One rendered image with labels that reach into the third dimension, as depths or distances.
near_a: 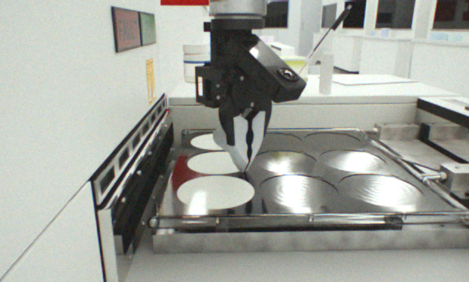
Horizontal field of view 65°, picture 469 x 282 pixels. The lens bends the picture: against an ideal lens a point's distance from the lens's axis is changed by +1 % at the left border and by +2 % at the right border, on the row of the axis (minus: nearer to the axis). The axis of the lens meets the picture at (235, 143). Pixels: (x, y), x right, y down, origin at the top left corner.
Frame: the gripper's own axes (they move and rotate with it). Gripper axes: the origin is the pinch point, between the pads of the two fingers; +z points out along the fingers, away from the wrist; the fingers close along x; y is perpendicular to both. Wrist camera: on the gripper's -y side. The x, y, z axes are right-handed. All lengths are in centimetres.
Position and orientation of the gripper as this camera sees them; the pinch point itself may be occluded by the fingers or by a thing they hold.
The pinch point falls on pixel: (247, 164)
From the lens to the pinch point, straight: 52.7
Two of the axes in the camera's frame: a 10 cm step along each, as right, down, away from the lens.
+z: 0.0, 9.5, 3.1
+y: -6.8, -2.3, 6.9
